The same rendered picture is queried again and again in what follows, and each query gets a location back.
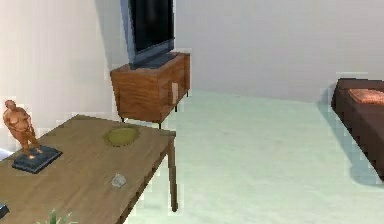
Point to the dark brown sofa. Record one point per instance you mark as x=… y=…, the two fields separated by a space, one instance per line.
x=361 y=116

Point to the small grey lump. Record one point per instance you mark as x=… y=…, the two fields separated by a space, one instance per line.
x=118 y=180

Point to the bronze figure statue dark base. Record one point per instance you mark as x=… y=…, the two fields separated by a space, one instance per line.
x=20 y=126

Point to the orange brown cushion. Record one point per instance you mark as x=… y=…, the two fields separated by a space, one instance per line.
x=368 y=96

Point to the brown wooden table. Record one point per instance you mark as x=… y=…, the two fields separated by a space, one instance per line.
x=83 y=173

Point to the olive green round plate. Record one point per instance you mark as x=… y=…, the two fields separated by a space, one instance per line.
x=121 y=136

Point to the small dark blue object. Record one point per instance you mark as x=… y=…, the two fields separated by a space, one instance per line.
x=2 y=210

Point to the green house plant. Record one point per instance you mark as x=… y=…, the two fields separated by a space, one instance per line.
x=55 y=218

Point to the brown wooden tv cabinet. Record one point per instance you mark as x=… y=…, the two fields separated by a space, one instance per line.
x=146 y=93

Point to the grey flat screen television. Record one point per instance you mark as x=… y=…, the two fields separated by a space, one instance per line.
x=151 y=26

